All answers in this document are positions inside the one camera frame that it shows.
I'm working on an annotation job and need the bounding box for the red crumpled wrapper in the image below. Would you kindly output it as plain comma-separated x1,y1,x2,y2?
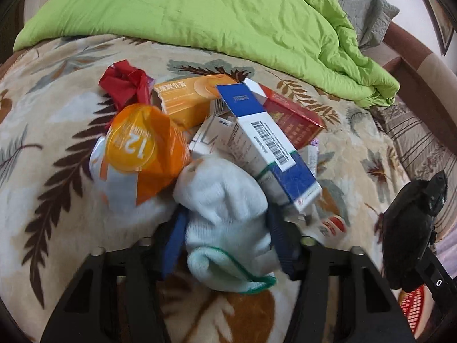
98,60,155,112

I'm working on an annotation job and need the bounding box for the small white carton box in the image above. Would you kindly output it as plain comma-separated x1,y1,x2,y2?
189,114,237,158

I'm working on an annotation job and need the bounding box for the blue and white carton box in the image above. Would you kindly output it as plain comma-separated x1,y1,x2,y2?
216,78,322,212

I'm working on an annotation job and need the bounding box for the red carton box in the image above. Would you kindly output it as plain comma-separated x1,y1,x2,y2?
258,83,326,151

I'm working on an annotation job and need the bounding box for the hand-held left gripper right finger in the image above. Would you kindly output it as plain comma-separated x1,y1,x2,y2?
266,204,416,343

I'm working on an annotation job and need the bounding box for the orange carton box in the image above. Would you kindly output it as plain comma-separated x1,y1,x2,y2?
153,74,239,130

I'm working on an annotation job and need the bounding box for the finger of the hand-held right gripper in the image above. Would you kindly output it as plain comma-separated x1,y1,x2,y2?
426,170,450,219

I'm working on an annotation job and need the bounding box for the brown sofa headboard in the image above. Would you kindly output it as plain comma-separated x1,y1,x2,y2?
360,17,457,124

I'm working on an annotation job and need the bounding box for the striped pillow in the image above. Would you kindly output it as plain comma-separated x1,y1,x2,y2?
370,102,457,241

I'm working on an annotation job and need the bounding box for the leaf printed blanket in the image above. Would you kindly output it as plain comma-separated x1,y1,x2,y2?
0,34,429,343

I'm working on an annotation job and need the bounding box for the green quilt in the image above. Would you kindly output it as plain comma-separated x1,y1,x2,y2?
13,0,401,109

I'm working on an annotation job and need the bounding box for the red plastic basket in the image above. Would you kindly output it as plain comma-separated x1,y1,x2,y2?
399,285,435,335

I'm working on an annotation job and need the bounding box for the white tube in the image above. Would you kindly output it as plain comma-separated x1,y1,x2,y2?
308,139,320,180

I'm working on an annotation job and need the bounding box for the black cloth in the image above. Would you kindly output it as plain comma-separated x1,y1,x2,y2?
380,182,435,292

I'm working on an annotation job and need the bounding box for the white sock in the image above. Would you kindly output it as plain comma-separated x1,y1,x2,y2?
173,156,278,295

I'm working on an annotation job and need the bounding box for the grey quilted pillow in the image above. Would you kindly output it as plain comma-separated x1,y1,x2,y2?
319,0,400,49

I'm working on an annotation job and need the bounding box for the dark framed wall picture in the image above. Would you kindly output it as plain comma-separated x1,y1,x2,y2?
410,0,455,56

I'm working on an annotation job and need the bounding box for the lilac tablecloth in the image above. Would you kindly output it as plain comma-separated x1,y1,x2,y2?
434,238,457,276

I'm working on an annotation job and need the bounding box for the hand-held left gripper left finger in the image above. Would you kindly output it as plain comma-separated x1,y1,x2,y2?
40,209,190,343

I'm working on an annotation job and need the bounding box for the orange plastic bag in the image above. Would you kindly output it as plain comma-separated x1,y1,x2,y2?
89,103,192,208

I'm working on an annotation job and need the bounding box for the white spray bottle red label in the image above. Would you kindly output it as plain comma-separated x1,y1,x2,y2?
310,214,349,247

